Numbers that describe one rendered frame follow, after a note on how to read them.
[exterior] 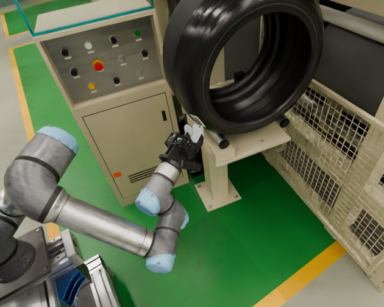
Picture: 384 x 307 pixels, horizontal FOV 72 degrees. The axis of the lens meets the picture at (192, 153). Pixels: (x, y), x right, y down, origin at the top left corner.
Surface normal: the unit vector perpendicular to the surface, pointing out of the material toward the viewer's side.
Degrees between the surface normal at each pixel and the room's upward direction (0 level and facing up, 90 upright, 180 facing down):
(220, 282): 0
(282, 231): 0
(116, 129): 90
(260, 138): 0
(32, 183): 41
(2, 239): 88
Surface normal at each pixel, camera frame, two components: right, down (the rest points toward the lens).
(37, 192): 0.47, -0.29
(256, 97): -0.51, -0.49
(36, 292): -0.11, -0.71
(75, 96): 0.36, 0.62
